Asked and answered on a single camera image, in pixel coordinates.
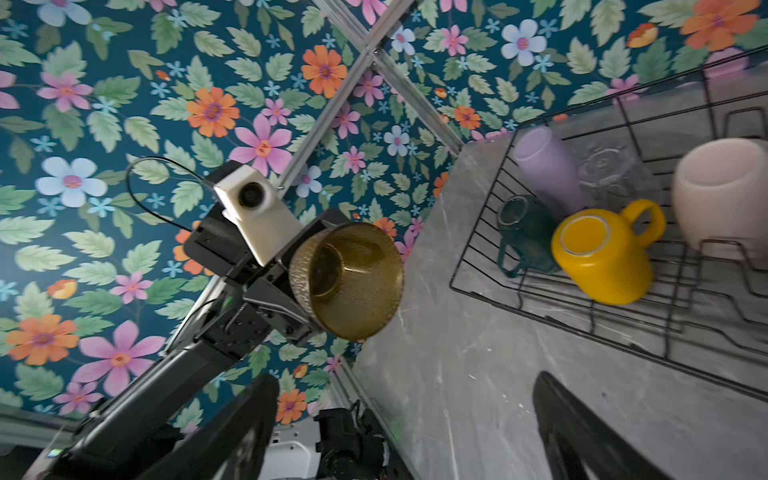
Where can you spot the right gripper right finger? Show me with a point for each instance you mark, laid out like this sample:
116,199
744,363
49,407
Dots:
580,445

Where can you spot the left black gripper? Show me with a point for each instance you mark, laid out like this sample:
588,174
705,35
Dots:
264,300

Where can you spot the black wire dish rack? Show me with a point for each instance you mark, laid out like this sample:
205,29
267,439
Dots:
703,316

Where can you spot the lilac plastic tumbler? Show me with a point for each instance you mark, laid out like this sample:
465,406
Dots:
550,170

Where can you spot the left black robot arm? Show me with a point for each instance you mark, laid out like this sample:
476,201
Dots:
123,437

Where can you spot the amber glass cup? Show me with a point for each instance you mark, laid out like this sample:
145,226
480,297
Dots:
349,279

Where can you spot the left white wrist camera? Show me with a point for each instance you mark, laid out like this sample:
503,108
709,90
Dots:
253,205

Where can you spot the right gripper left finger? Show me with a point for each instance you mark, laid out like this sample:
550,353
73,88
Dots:
231,446

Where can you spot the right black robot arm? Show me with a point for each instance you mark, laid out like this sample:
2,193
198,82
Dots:
339,443

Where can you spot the dark green mug cream inside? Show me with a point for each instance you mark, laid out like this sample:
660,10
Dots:
526,226

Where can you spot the yellow mug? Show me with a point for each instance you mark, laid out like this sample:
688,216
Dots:
604,252

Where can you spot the clear glass cup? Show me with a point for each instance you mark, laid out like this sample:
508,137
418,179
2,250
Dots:
614,177

